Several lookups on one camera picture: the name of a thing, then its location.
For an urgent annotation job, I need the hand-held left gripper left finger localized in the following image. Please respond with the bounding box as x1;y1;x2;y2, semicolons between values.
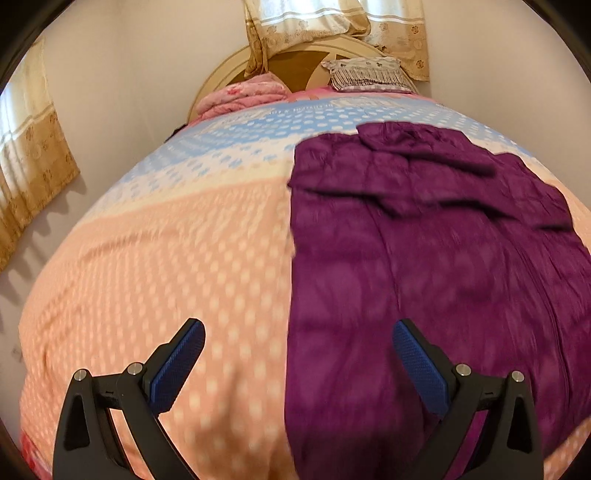
52;318;206;480

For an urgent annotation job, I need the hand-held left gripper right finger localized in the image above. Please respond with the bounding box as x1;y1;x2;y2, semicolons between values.
392;318;544;480

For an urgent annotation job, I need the purple hooded puffer jacket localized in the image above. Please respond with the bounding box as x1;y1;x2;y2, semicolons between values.
284;121;591;480

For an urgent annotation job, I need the polka-dot bed sheet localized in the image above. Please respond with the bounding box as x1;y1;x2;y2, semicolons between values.
18;90;591;480

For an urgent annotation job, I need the red plaid under sheet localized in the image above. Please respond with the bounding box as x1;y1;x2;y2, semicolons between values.
19;431;52;468

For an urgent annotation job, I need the beige floral side curtain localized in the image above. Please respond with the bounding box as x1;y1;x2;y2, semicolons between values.
0;37;81;273

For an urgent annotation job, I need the pink folded quilt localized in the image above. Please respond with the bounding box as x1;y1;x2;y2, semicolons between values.
196;76;289;119

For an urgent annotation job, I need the striped patterned pillow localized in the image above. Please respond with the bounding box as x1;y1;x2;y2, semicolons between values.
321;56;414;92

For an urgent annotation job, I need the round wooden headboard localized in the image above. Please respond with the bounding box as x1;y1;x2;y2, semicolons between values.
187;41;421;123

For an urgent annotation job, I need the beige floral valance curtain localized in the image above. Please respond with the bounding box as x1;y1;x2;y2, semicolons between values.
243;0;431;84

